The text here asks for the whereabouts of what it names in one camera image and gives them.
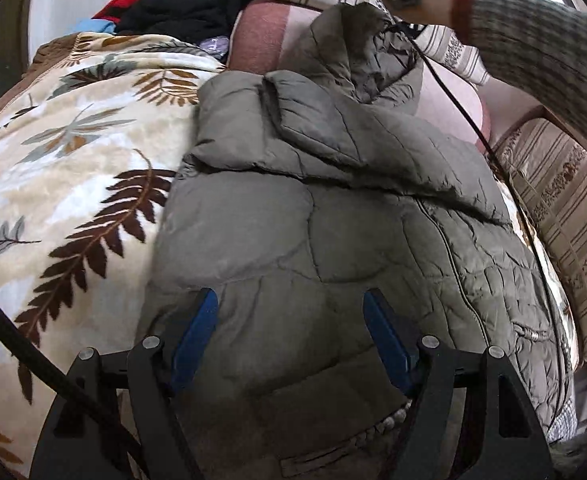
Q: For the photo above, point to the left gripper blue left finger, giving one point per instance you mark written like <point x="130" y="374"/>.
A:
<point x="72" y="445"/>

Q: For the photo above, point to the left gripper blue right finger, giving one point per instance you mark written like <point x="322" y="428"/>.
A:
<point x="500" y="438"/>

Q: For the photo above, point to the grey puffer hooded jacket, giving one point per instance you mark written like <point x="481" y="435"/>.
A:
<point x="304" y="188"/>

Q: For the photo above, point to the pile of dark clothes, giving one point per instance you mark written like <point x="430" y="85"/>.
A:
<point x="196" y="27"/>

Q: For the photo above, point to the pink sofa backrest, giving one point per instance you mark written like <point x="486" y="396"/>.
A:
<point x="266" y="31"/>

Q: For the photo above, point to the striped floral side cushion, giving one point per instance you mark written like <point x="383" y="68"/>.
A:
<point x="549" y="171"/>

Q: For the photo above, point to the leaf pattern fleece blanket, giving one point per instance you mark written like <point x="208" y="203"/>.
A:
<point x="91" y="140"/>

